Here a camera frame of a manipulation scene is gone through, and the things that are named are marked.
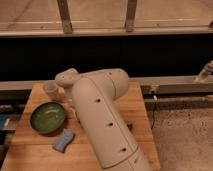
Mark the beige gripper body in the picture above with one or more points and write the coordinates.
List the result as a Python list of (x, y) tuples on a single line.
[(69, 97)]

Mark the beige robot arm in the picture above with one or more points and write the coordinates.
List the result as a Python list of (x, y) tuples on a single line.
[(92, 95)]

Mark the translucent ceramic cup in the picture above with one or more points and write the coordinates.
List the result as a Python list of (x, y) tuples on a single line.
[(52, 90)]

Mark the green ceramic bowl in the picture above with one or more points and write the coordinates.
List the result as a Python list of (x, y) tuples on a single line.
[(47, 117)]

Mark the blue sponge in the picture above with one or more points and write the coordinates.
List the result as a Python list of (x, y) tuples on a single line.
[(63, 140)]

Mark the grey pipe fitting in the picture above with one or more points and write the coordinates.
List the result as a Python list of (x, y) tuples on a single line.
[(205, 72)]

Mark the left metal post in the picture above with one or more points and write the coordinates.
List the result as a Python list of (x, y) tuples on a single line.
[(65, 16)]

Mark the metal post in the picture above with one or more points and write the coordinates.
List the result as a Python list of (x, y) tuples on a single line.
[(65, 16), (130, 15)]

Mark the right metal post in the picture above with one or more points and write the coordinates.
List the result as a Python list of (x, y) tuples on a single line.
[(130, 15)]

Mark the metal rail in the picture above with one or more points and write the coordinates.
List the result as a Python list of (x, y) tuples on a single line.
[(162, 85)]

